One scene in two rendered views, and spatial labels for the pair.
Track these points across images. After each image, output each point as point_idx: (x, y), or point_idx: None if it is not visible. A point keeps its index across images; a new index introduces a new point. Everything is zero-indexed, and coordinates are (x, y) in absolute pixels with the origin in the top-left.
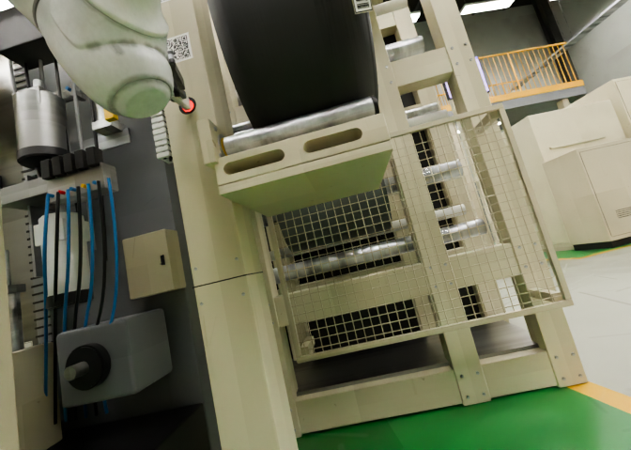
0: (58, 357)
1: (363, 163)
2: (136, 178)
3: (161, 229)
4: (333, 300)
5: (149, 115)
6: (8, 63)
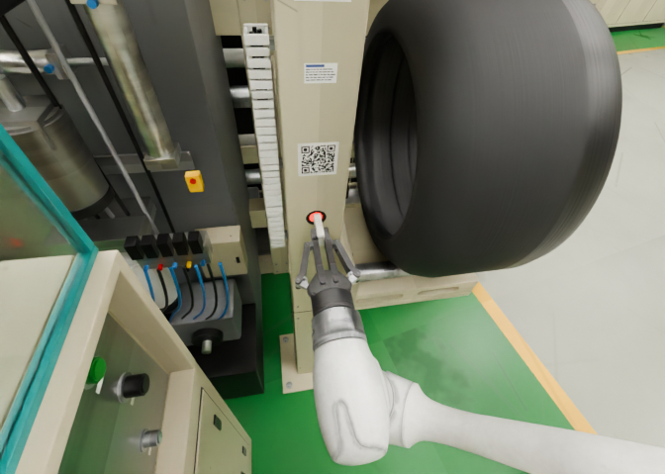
0: (176, 332)
1: None
2: (184, 174)
3: (237, 241)
4: None
5: None
6: None
